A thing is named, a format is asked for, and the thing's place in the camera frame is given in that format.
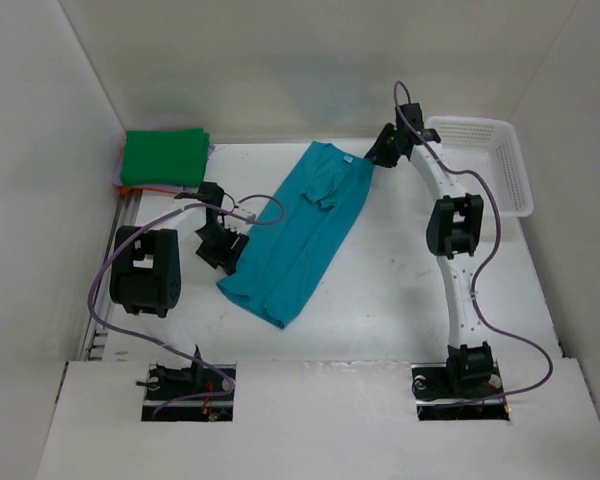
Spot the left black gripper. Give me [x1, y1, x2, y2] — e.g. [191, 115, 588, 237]
[196, 223, 249, 277]

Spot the teal t shirt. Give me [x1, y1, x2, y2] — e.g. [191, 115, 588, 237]
[217, 142, 374, 329]

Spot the green t shirt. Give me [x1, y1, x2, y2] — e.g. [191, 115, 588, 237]
[119, 128, 211, 187]

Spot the orange t shirt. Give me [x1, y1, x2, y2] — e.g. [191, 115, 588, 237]
[118, 186, 182, 195]

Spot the lavender t shirt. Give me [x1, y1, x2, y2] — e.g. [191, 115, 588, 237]
[112, 139, 213, 193]

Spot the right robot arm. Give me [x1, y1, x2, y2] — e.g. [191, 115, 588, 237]
[366, 103, 494, 398]

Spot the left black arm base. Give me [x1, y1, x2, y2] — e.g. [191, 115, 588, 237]
[136, 363, 236, 423]

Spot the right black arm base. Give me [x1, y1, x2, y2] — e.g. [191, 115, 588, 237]
[411, 363, 510, 421]

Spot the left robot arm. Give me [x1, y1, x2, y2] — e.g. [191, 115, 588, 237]
[109, 182, 248, 319]

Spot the white laundry basket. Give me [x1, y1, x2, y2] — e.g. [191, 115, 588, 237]
[425, 116, 534, 218]

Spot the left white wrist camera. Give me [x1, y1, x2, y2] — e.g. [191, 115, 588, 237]
[232, 205, 257, 224]

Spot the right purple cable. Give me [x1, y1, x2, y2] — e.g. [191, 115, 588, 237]
[392, 80, 554, 407]

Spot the purple cable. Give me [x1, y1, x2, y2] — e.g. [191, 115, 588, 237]
[87, 194, 286, 420]
[392, 80, 554, 407]

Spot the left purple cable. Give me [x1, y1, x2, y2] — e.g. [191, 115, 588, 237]
[87, 194, 286, 420]

